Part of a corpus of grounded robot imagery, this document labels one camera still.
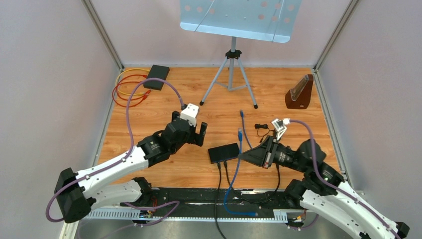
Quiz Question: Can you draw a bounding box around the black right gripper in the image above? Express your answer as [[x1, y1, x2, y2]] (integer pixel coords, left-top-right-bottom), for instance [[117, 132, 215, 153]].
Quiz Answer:
[[236, 135, 307, 173]]

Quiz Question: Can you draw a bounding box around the black network switch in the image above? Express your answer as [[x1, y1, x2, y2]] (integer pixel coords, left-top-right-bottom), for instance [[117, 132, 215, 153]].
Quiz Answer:
[[208, 143, 240, 164]]

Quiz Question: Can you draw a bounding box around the black ethernet cable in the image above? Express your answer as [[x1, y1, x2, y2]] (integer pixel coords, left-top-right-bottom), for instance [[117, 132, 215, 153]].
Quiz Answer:
[[214, 162, 229, 239], [224, 161, 282, 204]]

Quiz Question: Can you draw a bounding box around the black power adapter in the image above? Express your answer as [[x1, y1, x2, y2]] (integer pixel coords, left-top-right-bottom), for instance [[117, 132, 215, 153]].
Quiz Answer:
[[254, 123, 273, 137]]

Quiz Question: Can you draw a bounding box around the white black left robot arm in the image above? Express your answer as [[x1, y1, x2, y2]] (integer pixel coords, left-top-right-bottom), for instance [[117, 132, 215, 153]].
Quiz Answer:
[[52, 111, 208, 223]]

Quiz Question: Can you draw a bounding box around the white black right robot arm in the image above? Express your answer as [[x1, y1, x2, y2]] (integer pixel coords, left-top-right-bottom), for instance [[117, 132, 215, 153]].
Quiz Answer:
[[239, 136, 410, 239]]

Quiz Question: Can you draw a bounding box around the brown wooden metronome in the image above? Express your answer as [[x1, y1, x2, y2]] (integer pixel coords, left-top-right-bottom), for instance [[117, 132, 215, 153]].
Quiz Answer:
[[285, 74, 314, 110]]

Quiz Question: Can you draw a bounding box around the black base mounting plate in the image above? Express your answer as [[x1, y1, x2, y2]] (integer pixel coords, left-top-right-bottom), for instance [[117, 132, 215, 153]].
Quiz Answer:
[[131, 188, 309, 220]]

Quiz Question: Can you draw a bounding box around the light blue music stand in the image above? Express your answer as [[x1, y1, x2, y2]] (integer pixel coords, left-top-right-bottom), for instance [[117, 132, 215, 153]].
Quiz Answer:
[[179, 0, 302, 109]]

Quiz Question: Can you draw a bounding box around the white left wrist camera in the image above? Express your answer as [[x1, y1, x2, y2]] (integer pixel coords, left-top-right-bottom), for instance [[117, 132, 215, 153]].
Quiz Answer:
[[180, 103, 200, 126]]

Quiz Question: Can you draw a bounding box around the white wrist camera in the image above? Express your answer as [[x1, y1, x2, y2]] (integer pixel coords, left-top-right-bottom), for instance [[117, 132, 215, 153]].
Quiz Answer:
[[180, 103, 200, 126], [271, 118, 290, 141]]

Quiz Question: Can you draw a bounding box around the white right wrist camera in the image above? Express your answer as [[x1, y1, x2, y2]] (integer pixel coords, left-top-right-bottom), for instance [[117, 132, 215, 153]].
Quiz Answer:
[[271, 118, 290, 141]]

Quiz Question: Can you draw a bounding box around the yellow ethernet cable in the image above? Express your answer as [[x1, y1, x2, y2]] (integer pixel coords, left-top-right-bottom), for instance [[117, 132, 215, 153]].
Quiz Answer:
[[115, 67, 151, 97]]

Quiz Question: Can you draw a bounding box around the black spare switch box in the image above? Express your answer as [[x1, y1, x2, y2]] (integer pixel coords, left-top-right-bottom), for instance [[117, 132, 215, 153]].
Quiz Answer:
[[143, 65, 170, 91]]

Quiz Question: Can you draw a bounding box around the aluminium frame rail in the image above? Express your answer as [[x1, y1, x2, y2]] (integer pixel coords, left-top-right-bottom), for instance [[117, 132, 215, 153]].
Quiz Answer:
[[59, 185, 380, 239]]

